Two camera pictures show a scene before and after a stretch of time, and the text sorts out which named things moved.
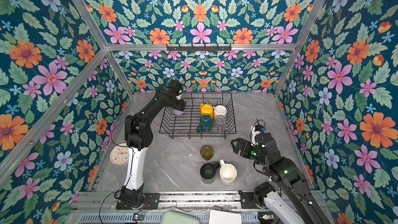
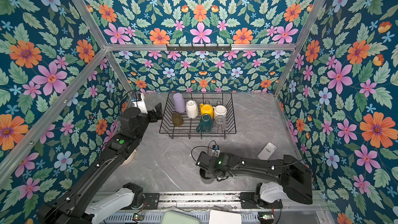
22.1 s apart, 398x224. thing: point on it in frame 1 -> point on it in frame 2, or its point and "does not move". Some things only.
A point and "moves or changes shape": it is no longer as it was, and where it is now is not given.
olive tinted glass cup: [207, 152] moves or changes shape
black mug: [208, 172] does not move
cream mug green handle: [205, 125] does not move
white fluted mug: [228, 172] moves or changes shape
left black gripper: [181, 105] -> [154, 117]
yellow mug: [207, 109] does not move
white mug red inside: [219, 110] does not move
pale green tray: [173, 217] does not move
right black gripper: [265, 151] -> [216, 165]
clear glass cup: [219, 124] does not move
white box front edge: [220, 217] does not move
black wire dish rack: [198, 113] does not move
